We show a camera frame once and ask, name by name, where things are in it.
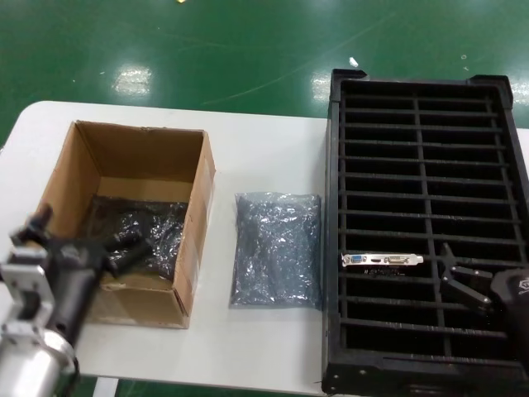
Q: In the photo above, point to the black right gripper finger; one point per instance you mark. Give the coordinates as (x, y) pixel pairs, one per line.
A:
(467, 289)

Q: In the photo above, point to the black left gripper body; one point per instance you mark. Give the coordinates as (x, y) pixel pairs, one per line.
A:
(76, 269)

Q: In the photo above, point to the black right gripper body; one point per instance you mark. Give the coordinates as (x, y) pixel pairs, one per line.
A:
(514, 289)

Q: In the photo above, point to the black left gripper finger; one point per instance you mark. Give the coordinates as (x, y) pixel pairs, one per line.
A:
(126, 250)
(31, 233)

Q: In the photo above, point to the translucent blue antistatic bag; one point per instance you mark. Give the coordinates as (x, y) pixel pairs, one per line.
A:
(277, 248)
(165, 231)

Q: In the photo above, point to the open brown cardboard box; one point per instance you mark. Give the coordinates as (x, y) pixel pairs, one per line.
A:
(144, 157)

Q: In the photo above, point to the black slotted plastic container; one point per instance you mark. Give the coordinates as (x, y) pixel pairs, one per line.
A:
(332, 207)

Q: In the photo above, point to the white table leg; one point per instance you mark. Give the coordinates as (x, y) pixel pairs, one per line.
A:
(106, 388)

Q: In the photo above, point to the small white floor scrap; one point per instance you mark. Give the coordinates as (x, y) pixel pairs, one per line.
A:
(354, 61)

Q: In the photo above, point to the left wrist camera silver bracket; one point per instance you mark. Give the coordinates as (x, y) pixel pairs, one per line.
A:
(25, 285)

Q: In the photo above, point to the graphics card with metal bracket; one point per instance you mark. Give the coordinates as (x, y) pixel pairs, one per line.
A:
(384, 259)

